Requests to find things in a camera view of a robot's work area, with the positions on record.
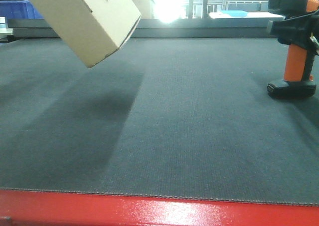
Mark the white paper cup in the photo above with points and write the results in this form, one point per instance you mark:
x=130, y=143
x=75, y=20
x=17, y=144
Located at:
x=2, y=22

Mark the black raised table rail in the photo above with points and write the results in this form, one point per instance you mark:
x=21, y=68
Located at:
x=153, y=28

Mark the black vertical frame post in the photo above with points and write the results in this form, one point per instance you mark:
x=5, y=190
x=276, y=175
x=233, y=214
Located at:
x=204, y=9

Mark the blue flat foam sheet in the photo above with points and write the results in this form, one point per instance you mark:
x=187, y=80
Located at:
x=232, y=13

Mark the blue plastic crate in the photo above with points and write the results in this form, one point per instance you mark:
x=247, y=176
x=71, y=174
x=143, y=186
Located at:
x=19, y=9

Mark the orange black barcode scanner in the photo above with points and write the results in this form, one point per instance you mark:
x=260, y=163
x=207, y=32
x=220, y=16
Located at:
x=300, y=31

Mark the small brown cardboard package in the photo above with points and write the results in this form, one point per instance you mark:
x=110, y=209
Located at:
x=93, y=29

